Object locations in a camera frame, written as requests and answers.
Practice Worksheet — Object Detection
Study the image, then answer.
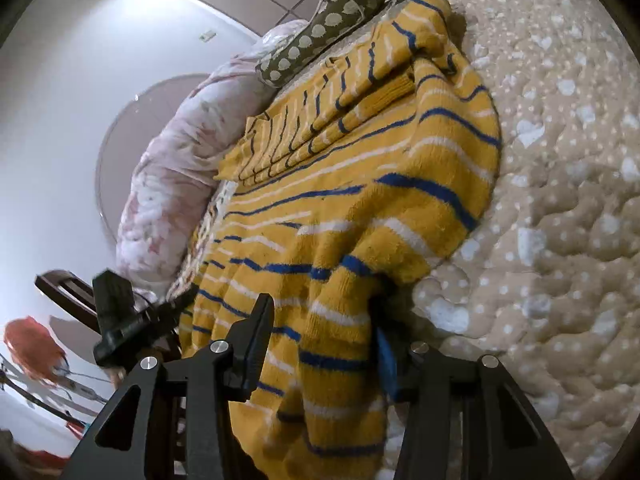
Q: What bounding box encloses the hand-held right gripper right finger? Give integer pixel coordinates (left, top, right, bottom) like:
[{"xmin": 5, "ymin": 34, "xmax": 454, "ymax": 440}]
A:
[{"xmin": 376, "ymin": 329, "xmax": 575, "ymax": 480}]

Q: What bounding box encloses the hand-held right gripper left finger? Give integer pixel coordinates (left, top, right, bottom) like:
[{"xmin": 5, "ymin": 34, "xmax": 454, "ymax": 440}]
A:
[{"xmin": 60, "ymin": 294, "xmax": 276, "ymax": 480}]

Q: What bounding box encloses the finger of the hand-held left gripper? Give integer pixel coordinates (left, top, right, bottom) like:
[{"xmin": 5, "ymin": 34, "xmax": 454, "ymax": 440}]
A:
[{"xmin": 146, "ymin": 286, "xmax": 198, "ymax": 325}]

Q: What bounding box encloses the yellow striped knit sweater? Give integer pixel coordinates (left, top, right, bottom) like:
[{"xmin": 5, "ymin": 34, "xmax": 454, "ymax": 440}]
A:
[{"xmin": 177, "ymin": 0, "xmax": 503, "ymax": 471}]

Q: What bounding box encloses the metal clothes rack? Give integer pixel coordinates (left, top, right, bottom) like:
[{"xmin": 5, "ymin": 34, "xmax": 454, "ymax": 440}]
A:
[{"xmin": 0, "ymin": 352, "xmax": 108, "ymax": 423}]

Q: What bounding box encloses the dark wooden chair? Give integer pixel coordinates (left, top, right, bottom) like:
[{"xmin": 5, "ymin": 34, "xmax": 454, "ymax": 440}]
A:
[{"xmin": 34, "ymin": 270, "xmax": 108, "ymax": 335}]

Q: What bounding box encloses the patterned bed sheet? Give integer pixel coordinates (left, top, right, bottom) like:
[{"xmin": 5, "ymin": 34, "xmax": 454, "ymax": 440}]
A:
[{"xmin": 166, "ymin": 180, "xmax": 238, "ymax": 303}]

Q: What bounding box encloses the orange cloth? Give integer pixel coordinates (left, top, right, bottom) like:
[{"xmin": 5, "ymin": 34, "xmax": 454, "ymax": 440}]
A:
[{"xmin": 4, "ymin": 316, "xmax": 70, "ymax": 383}]

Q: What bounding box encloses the pink floral duvet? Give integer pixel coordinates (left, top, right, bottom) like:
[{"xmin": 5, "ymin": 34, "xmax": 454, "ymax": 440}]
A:
[{"xmin": 115, "ymin": 19, "xmax": 311, "ymax": 293}]

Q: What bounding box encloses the beige spotted blanket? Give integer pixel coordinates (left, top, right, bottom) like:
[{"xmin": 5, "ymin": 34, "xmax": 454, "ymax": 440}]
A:
[{"xmin": 380, "ymin": 0, "xmax": 640, "ymax": 480}]

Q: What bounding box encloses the grey polka dot pillow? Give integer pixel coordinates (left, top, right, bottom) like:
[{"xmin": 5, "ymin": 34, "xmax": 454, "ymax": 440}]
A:
[{"xmin": 256, "ymin": 0, "xmax": 387, "ymax": 88}]

